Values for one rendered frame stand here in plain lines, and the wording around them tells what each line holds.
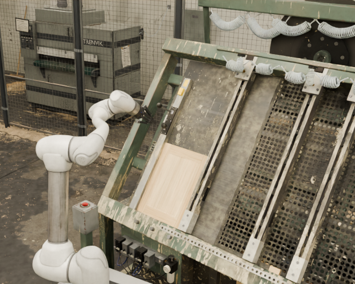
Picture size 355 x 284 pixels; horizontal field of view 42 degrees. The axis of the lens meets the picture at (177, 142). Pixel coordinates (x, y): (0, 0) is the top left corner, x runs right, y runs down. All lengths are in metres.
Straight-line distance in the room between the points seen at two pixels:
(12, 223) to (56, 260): 2.36
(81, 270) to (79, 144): 0.63
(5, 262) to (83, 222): 1.38
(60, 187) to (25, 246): 2.09
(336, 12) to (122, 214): 1.86
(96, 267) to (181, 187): 0.83
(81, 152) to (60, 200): 0.29
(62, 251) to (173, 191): 0.85
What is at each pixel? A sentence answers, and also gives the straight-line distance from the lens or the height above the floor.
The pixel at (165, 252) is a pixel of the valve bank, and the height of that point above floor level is 0.76.
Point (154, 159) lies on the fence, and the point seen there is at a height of 1.19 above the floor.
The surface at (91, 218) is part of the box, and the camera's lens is 3.08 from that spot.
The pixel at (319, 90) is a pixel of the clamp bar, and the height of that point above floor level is 1.77.
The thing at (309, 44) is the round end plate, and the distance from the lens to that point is 3.28.
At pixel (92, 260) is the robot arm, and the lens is 2.41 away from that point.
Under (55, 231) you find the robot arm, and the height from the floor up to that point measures 1.13.
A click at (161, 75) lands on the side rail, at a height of 1.66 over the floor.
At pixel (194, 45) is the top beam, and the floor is 1.89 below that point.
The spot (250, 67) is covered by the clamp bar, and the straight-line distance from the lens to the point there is 2.94.
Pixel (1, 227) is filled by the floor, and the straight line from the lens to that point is 4.79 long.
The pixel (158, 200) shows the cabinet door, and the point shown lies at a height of 0.98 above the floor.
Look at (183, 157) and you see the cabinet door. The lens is 3.00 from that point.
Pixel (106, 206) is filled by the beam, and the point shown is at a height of 0.86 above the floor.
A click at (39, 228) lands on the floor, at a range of 4.68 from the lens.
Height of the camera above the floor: 2.43
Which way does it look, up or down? 22 degrees down
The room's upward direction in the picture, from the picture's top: 2 degrees clockwise
